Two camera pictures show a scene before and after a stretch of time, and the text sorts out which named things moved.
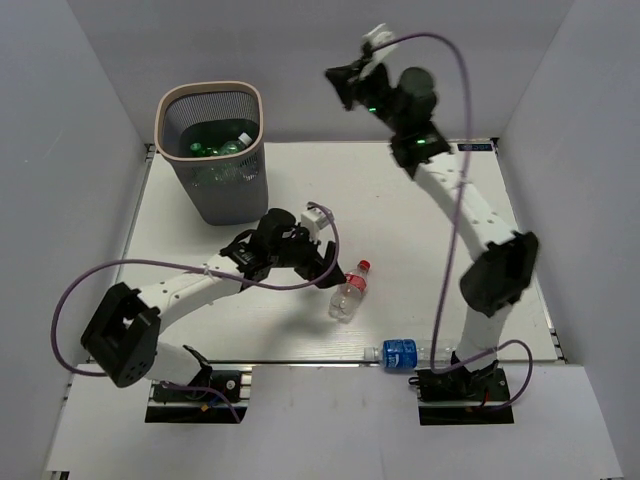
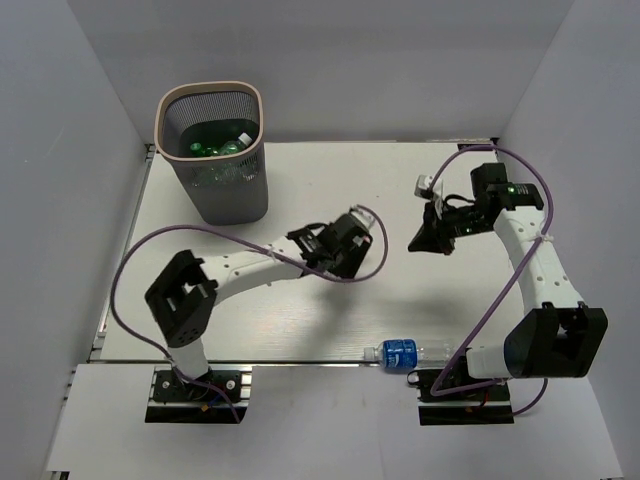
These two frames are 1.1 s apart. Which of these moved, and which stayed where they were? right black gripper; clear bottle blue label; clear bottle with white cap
Moved: right black gripper
Stayed: clear bottle with white cap; clear bottle blue label
